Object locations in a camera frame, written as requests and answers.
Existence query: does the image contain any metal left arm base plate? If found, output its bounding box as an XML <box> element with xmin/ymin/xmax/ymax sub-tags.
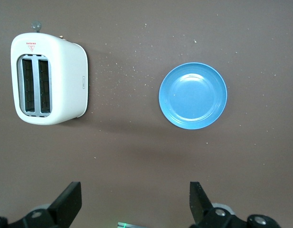
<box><xmin>117</xmin><ymin>222</ymin><xmax>147</xmax><ymax>228</ymax></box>

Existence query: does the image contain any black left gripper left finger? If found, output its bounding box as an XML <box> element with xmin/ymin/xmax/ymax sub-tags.
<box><xmin>0</xmin><ymin>181</ymin><xmax>82</xmax><ymax>228</ymax></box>

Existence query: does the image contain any blue plate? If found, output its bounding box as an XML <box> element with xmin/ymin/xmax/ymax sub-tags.
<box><xmin>158</xmin><ymin>62</ymin><xmax>228</xmax><ymax>131</ymax></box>

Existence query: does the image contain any white toaster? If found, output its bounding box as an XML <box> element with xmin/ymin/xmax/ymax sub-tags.
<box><xmin>10</xmin><ymin>20</ymin><xmax>90</xmax><ymax>126</ymax></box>

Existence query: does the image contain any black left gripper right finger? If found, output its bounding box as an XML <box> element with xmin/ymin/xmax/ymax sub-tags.
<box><xmin>189</xmin><ymin>181</ymin><xmax>281</xmax><ymax>228</ymax></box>

